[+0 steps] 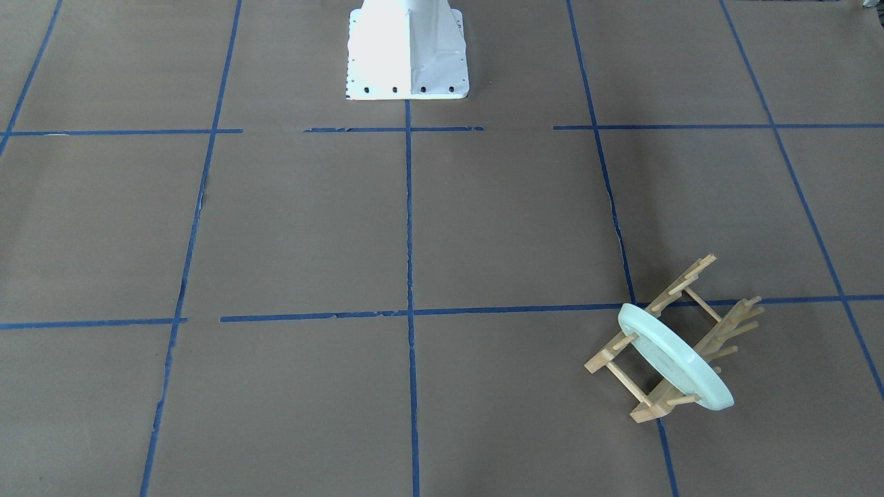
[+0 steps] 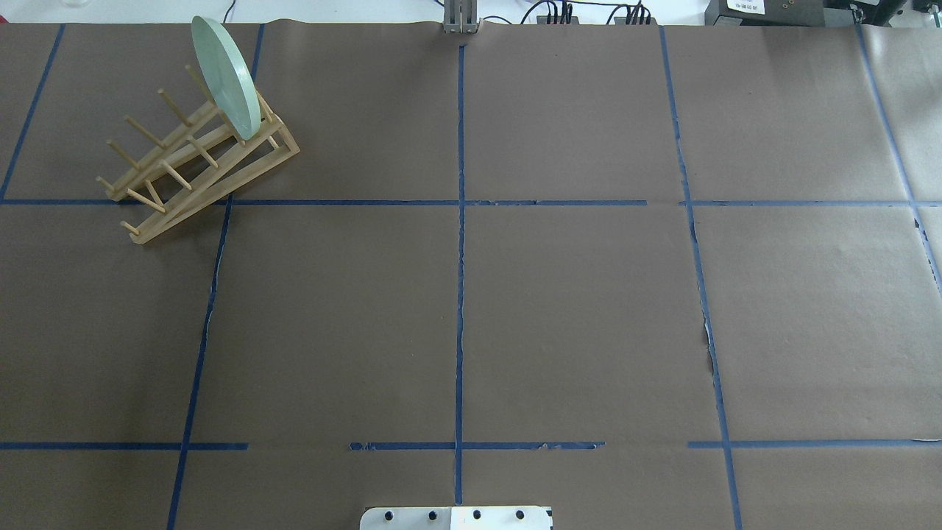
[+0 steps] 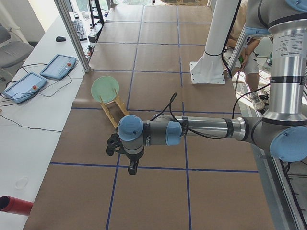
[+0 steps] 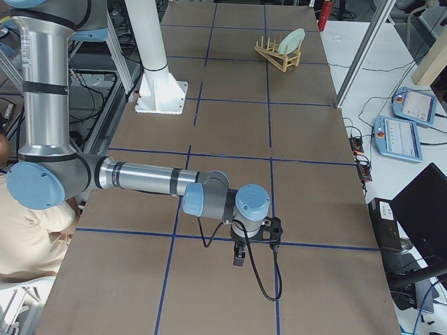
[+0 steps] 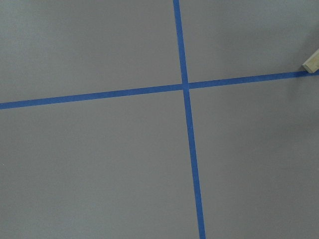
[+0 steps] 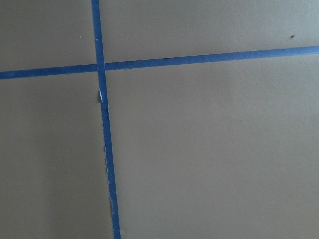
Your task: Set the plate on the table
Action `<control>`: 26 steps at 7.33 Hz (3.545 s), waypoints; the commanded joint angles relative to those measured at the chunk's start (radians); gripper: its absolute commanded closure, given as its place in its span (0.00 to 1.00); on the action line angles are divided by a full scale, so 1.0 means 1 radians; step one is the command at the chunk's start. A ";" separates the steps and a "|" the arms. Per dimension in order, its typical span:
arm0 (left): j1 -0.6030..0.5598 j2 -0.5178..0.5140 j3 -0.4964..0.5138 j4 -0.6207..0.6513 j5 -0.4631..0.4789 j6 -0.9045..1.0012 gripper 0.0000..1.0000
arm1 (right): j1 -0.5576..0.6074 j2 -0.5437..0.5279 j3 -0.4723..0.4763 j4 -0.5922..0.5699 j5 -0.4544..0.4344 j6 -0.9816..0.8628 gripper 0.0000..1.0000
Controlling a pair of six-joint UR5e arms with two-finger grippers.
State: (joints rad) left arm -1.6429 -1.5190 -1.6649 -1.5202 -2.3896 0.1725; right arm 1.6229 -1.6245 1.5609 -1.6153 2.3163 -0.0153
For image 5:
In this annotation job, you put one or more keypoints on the wooden dish rack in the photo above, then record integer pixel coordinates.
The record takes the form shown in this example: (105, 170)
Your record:
(311, 65)

